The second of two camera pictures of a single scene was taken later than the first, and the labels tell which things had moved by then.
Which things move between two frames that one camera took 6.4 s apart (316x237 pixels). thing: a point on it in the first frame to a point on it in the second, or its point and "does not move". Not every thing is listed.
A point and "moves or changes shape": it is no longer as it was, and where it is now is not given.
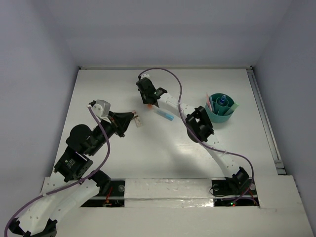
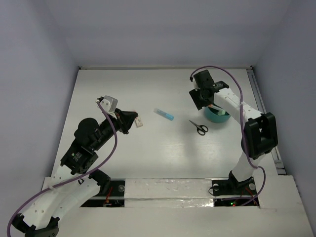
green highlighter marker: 234,106 moves or changes shape
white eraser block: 138,121 does not move
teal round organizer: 221,102 does not move
